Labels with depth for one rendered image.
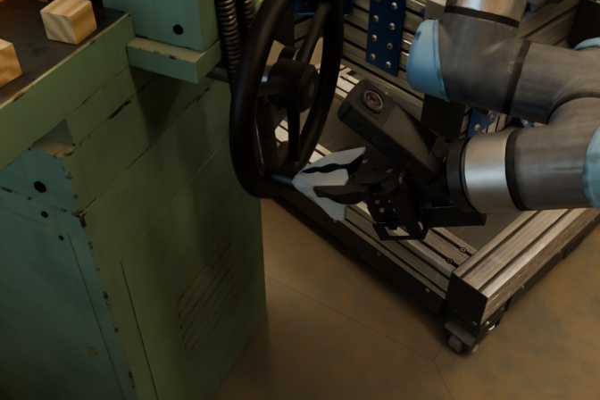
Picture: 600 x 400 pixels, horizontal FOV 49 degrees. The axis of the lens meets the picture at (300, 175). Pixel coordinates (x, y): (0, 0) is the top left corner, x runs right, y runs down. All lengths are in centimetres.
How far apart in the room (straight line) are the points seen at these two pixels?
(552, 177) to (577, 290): 118
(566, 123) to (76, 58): 49
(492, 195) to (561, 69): 14
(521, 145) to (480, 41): 12
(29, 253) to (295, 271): 84
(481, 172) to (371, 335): 98
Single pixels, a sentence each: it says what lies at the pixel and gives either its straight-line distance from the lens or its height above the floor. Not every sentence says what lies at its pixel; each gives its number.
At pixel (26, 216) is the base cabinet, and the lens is 90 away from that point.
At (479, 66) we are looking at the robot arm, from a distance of 66.
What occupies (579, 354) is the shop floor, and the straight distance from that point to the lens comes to 163.
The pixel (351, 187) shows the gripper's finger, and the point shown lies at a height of 82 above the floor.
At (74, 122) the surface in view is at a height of 83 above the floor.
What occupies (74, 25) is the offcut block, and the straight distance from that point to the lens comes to 75.
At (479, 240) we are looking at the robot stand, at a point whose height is 21.
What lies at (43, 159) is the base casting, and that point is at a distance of 79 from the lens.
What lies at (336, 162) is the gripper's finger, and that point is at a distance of 71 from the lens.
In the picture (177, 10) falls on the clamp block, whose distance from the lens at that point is 76.
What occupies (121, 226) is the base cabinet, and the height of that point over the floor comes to 64.
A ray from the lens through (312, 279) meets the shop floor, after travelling 164.
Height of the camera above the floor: 126
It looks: 41 degrees down
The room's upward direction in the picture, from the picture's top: straight up
